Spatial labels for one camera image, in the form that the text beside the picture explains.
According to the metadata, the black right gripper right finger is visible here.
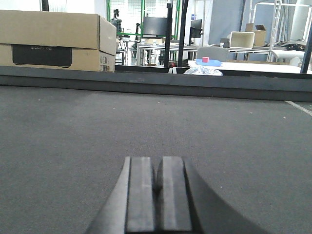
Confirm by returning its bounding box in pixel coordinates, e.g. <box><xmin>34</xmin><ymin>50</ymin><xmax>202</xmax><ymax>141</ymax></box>
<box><xmin>156</xmin><ymin>156</ymin><xmax>267</xmax><ymax>234</ymax></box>

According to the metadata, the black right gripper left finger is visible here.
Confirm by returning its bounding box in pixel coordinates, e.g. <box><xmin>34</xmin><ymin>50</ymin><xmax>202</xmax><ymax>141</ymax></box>
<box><xmin>86</xmin><ymin>157</ymin><xmax>156</xmax><ymax>234</ymax></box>

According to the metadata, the white open bin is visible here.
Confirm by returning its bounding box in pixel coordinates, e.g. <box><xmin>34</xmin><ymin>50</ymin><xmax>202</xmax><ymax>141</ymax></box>
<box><xmin>229</xmin><ymin>31</ymin><xmax>255</xmax><ymax>49</ymax></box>

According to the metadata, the clear plastic bag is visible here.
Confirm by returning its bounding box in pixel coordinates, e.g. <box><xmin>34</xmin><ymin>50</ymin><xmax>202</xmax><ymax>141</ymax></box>
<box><xmin>184</xmin><ymin>65</ymin><xmax>223</xmax><ymax>76</ymax></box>

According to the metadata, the blue tray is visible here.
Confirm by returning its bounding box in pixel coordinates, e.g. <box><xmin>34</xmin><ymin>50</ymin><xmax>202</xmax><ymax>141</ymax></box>
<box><xmin>195</xmin><ymin>58</ymin><xmax>222</xmax><ymax>67</ymax></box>

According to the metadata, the pink cube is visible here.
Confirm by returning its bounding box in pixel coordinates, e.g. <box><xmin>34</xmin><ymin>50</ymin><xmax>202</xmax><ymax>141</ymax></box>
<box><xmin>202</xmin><ymin>57</ymin><xmax>210</xmax><ymax>63</ymax></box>

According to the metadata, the black monitor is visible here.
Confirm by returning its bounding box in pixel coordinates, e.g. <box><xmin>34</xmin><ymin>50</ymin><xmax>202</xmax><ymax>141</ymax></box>
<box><xmin>142</xmin><ymin>17</ymin><xmax>167</xmax><ymax>37</ymax></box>

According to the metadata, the small cardboard box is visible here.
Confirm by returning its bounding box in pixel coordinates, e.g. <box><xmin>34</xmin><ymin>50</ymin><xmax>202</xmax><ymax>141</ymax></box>
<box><xmin>245</xmin><ymin>23</ymin><xmax>266</xmax><ymax>47</ymax></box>

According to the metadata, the large cardboard box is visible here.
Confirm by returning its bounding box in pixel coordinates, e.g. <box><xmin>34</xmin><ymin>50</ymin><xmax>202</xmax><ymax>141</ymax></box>
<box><xmin>0</xmin><ymin>10</ymin><xmax>117</xmax><ymax>72</ymax></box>

